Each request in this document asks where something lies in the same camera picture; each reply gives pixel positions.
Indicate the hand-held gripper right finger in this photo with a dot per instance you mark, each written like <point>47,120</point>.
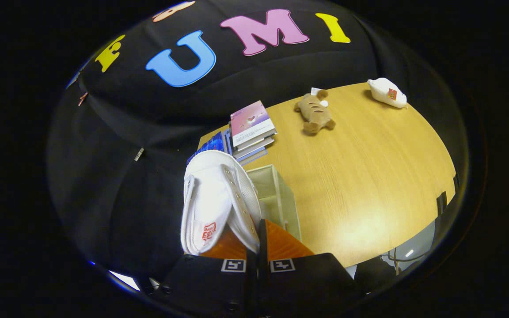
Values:
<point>312,287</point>

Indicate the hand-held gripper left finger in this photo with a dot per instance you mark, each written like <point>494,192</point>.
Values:
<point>206,287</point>

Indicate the white canvas shoe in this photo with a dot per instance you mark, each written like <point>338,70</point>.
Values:
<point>212,198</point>

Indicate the grey-green fabric storage box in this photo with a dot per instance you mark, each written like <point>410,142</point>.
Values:
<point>281,198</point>

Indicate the computer monitor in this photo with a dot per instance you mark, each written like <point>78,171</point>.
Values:
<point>126,280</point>

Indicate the pale blue book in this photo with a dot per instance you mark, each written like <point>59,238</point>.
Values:
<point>254,157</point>

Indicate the blue cover book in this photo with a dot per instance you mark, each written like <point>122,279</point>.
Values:
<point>212,143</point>

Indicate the silver clip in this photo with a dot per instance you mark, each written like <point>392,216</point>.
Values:
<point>138,153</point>

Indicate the white book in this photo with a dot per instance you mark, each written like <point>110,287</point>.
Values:
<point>256,145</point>

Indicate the pink cover book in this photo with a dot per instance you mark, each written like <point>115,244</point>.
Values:
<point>250,121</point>

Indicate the black backdrop cloth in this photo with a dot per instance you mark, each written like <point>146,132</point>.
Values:
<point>148,123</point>

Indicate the brown bread plush toy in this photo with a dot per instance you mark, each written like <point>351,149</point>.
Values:
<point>316,112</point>

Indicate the white plush toy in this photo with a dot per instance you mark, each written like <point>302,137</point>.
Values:
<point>385,92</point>

